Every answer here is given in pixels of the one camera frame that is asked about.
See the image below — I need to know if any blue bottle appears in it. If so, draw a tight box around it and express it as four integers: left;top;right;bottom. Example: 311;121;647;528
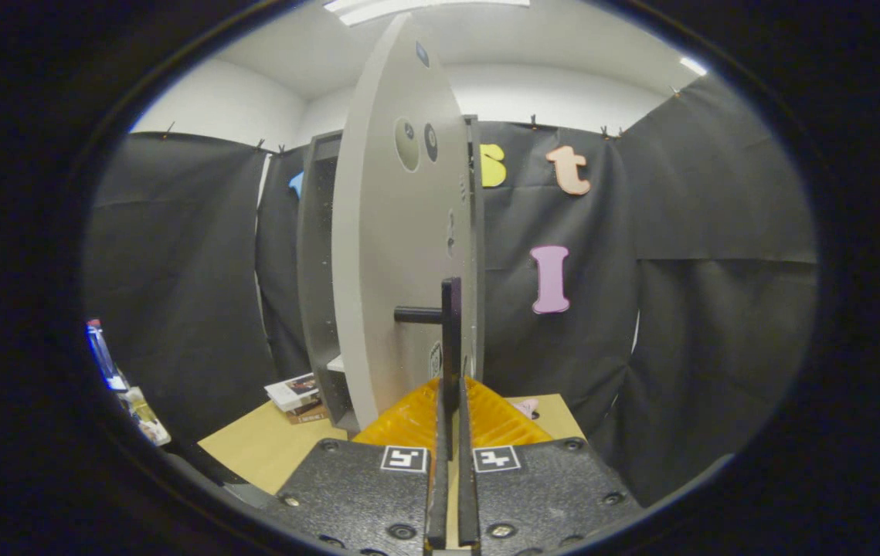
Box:
86;318;127;392

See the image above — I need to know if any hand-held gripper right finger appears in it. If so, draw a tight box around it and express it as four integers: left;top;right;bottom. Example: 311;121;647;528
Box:
455;377;645;556

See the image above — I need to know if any grey shoe cabinet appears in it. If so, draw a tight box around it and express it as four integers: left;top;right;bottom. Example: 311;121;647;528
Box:
297;114;484;433

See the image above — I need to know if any long ceiling light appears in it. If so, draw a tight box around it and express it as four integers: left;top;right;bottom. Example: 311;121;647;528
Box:
322;0;531;28

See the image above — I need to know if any yellow packet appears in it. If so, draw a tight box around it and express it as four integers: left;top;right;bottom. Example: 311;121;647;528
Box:
119;386;172;447

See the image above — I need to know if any black backdrop cloth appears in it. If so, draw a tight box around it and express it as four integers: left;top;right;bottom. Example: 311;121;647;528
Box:
84;73;819;507

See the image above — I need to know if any black door handle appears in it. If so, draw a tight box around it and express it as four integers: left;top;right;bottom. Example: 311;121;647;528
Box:
394;278;462;418

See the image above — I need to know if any light grey shoe cabinet door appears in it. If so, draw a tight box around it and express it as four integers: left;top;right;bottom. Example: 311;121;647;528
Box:
331;12;479;431

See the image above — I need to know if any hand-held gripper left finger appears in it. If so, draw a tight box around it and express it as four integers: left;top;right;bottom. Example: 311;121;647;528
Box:
266;377;452;556

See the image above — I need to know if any brown book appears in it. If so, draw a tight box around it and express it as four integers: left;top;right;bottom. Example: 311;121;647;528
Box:
285;402;330;425

